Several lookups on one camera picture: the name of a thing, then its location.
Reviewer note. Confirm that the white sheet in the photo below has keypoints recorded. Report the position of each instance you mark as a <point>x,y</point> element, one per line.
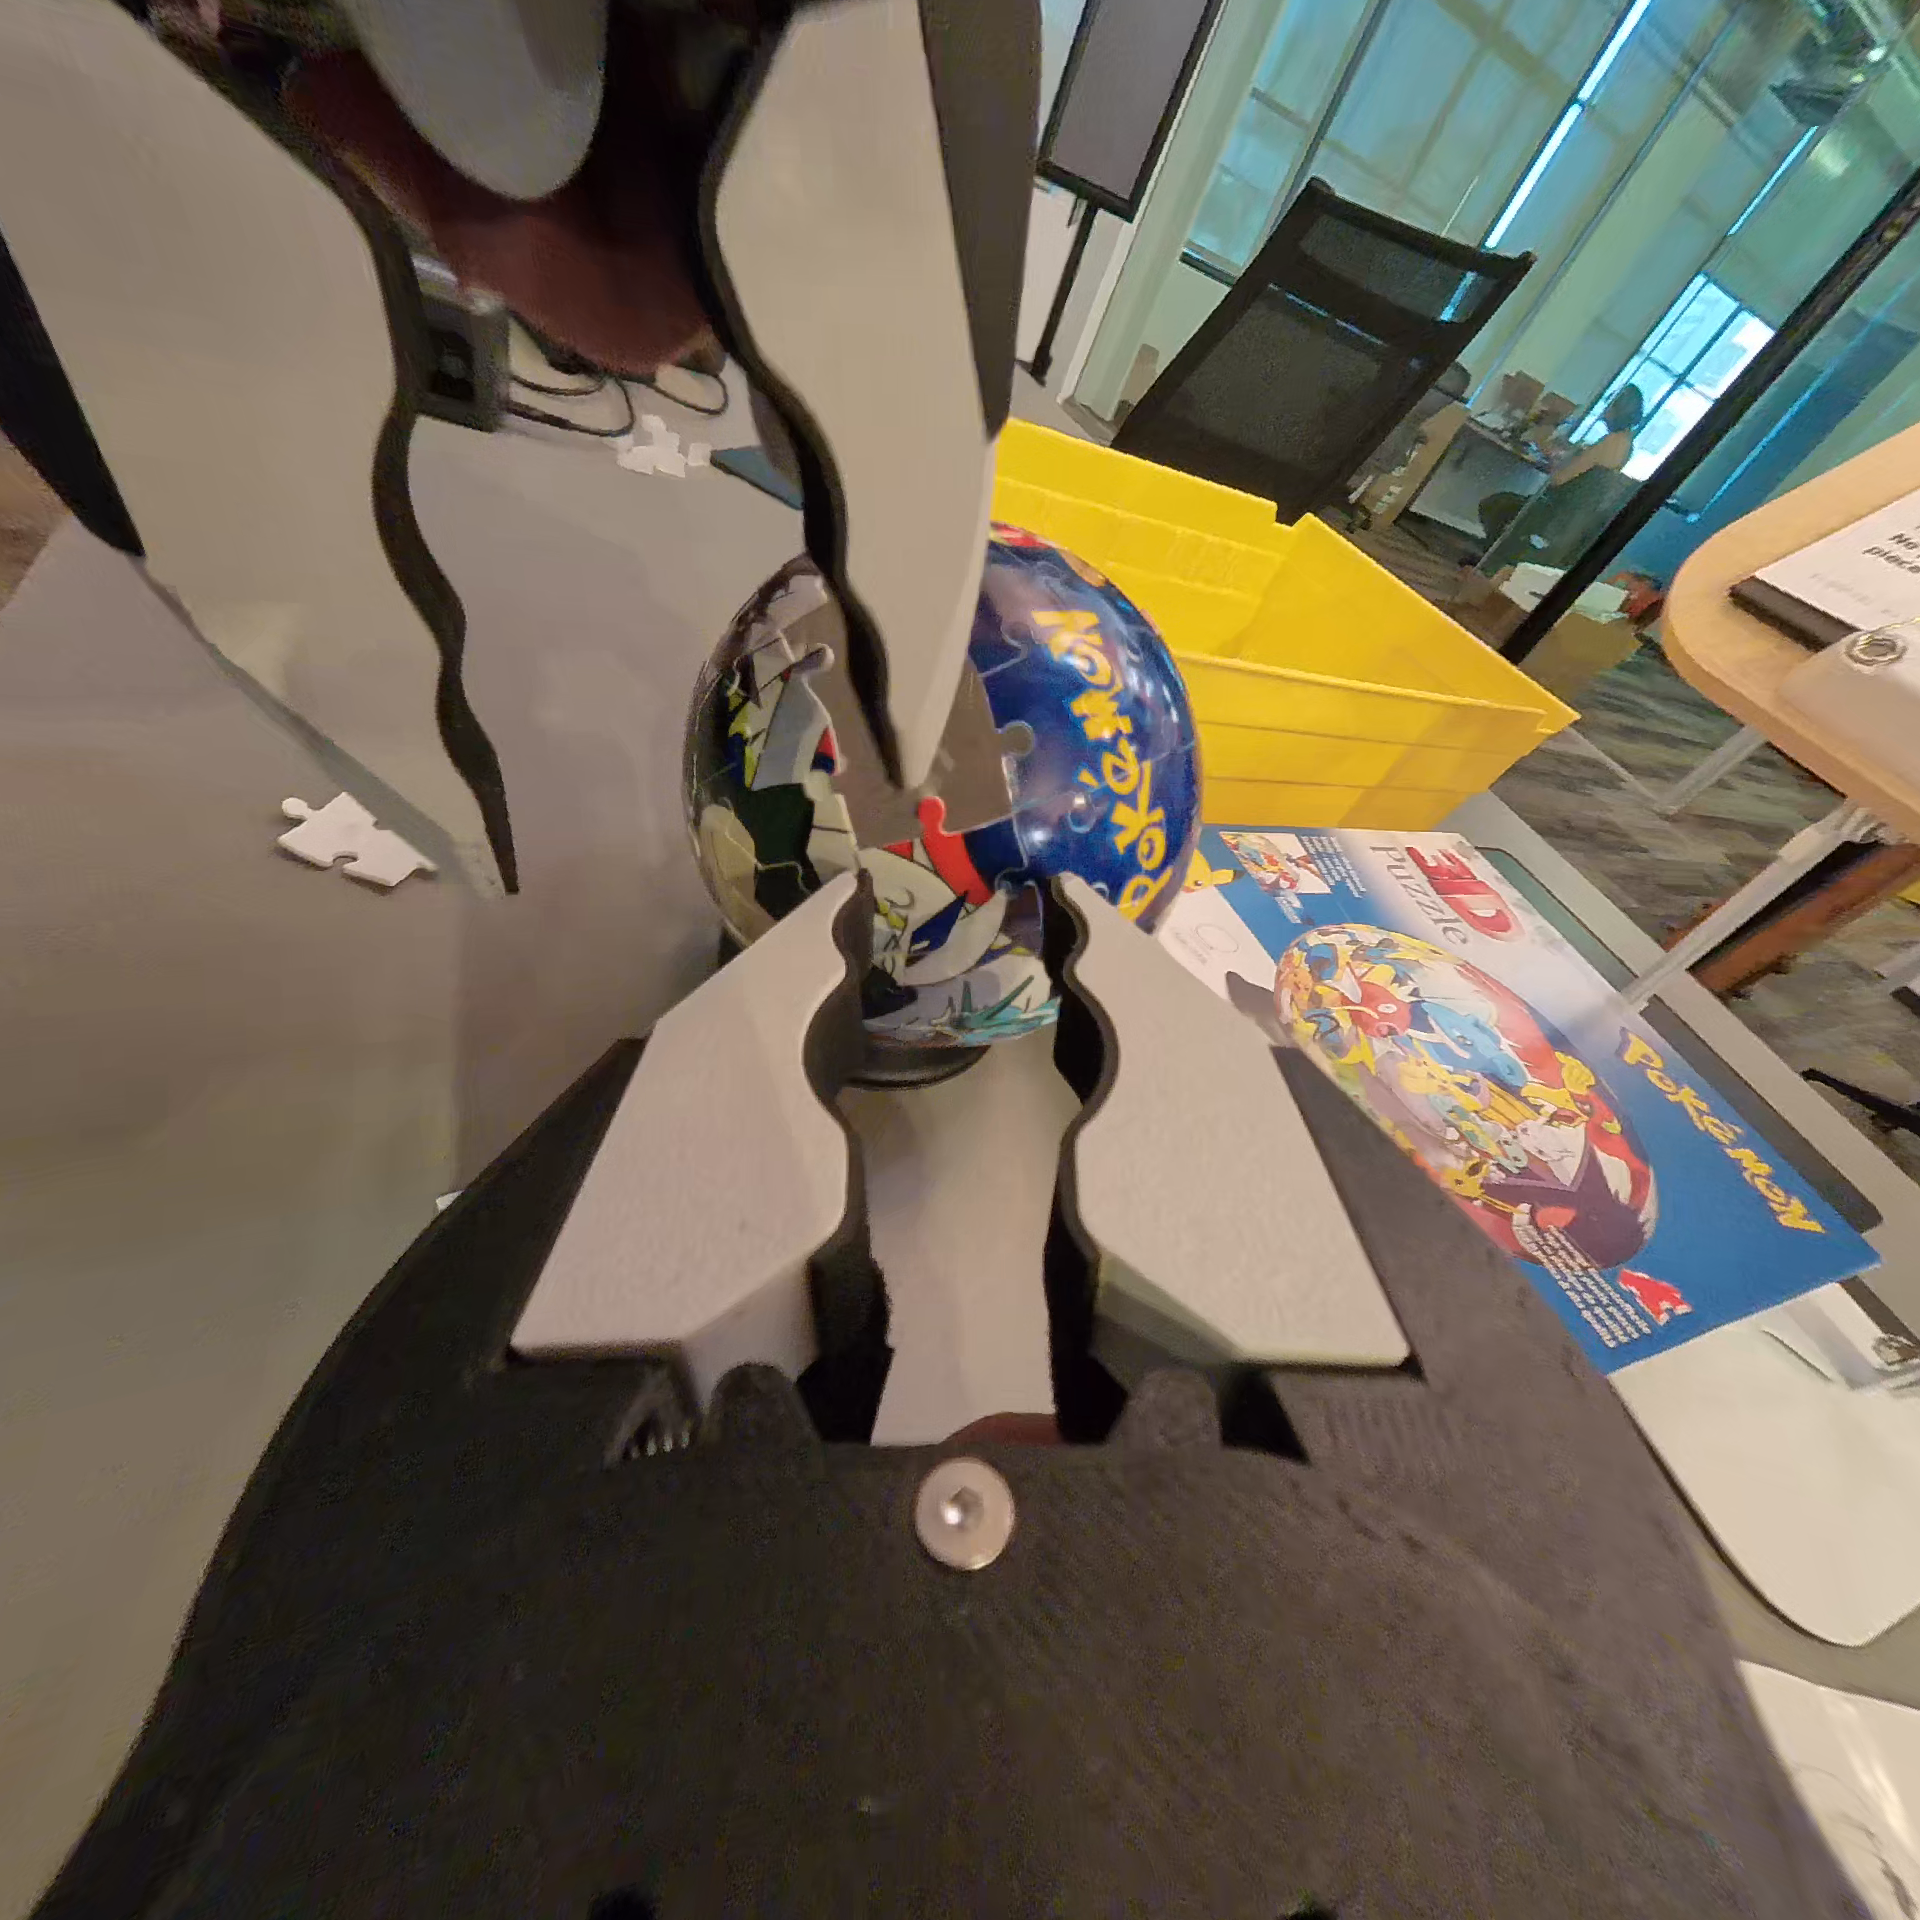
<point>1786,1500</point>

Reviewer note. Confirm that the blue puzzle box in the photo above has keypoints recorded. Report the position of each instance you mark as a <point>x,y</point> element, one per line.
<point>1514,1080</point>

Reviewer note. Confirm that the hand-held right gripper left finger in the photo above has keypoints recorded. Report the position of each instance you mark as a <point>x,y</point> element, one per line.
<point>690,1185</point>

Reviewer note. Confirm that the white paper sign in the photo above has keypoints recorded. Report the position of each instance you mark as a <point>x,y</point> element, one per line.
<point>1853,563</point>

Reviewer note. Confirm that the black round ball stand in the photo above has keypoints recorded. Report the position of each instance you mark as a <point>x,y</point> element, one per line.
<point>918,1062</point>

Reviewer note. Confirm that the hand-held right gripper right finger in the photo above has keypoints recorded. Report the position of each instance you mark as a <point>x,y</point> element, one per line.
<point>1221,1215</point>

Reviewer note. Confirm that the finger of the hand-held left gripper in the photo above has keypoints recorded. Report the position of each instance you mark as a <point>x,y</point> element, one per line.
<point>899,301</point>
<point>194,344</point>

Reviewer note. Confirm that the black mesh office chair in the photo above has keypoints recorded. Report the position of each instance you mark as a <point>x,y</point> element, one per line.
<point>1305,359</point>

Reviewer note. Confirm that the person's left hand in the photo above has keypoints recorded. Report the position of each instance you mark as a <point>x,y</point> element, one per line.
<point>600,263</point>

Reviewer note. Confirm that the cardboard box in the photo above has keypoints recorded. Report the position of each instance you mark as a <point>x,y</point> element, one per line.
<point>1575,653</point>

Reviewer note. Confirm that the dark display board on stand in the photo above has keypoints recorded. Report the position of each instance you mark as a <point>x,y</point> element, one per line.
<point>1124,90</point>

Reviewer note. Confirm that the colourful cartoon puzzle ball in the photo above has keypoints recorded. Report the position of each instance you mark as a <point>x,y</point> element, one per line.
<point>1110,706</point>

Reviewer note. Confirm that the clear plastic container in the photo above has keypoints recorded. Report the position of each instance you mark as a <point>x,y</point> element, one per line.
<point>1853,696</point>

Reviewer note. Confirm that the yellow plastic bin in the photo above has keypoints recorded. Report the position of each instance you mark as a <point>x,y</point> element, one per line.
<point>1320,675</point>

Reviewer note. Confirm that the heap of white puzzle pieces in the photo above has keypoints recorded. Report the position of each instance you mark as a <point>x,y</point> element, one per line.
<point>660,451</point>

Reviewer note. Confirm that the white puzzle piece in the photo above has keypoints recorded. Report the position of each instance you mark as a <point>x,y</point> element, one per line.
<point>352,840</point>

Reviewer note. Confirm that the round wooden table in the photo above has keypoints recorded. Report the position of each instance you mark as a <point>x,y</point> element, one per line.
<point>1724,631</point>

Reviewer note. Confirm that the curved puzzle piece grey back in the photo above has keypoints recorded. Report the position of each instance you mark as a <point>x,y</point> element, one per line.
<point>973,771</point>

